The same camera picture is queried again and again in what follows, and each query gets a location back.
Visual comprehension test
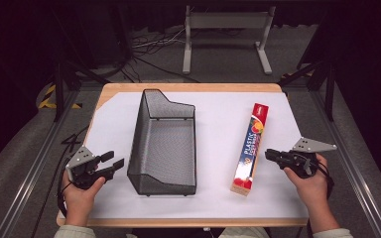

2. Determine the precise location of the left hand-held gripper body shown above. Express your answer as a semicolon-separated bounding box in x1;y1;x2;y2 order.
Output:
64;145;114;190

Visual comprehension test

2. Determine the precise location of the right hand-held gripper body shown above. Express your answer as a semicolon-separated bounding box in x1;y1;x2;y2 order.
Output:
281;137;338;179

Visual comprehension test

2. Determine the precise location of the person's right hand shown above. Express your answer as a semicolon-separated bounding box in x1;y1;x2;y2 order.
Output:
283;153;330;213

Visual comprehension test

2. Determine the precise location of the person's left hand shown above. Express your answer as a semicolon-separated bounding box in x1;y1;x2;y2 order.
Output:
61;170;107;213

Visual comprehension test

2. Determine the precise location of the long plastic wrap box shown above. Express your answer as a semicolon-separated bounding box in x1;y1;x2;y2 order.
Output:
229;102;270;197

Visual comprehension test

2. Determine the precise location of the white paper sheet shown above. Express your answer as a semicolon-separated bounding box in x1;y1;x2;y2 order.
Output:
78;91;310;220

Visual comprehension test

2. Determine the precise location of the yellow black hazard tape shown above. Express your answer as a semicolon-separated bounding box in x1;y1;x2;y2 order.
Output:
37;83;82;111

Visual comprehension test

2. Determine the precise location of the black metal stand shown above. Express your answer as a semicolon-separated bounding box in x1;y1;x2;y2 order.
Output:
50;59;111;123
278;59;337;123

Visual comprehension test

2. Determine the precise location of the white metal stand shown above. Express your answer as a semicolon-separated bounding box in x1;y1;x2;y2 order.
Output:
182;4;277;76

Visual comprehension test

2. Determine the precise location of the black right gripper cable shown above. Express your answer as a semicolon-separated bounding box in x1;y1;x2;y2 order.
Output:
317;161;335;201

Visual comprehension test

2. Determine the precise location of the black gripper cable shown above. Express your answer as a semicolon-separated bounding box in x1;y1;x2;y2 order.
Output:
317;161;335;201
56;125;91;220

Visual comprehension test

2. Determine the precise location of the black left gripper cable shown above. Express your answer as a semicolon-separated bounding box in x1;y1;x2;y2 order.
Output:
56;125;91;220

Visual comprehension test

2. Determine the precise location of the aluminium rail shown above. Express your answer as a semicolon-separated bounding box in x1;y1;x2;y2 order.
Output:
0;88;81;238
310;88;381;238

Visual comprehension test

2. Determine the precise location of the black mesh wire basket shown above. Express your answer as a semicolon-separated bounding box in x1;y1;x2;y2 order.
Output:
126;88;198;197

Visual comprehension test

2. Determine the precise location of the bundle of floor cables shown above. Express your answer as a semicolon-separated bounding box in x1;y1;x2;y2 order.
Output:
120;26;201;84

